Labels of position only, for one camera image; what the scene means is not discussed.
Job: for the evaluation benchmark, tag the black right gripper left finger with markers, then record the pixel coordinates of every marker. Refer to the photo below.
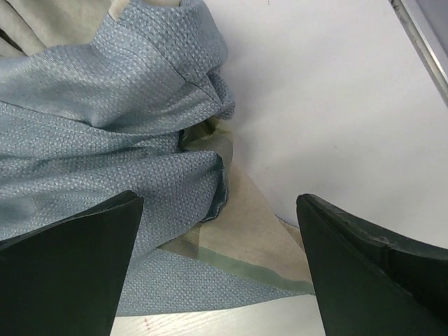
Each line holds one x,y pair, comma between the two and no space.
66,278

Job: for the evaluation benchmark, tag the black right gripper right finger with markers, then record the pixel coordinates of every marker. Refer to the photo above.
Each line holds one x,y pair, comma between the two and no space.
370,280

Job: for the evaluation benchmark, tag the blue-grey pillowcase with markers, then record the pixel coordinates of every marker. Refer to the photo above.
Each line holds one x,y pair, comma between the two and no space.
100,97

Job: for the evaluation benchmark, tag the aluminium frame rail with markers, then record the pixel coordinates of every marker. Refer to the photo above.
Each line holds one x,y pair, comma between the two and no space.
425,23

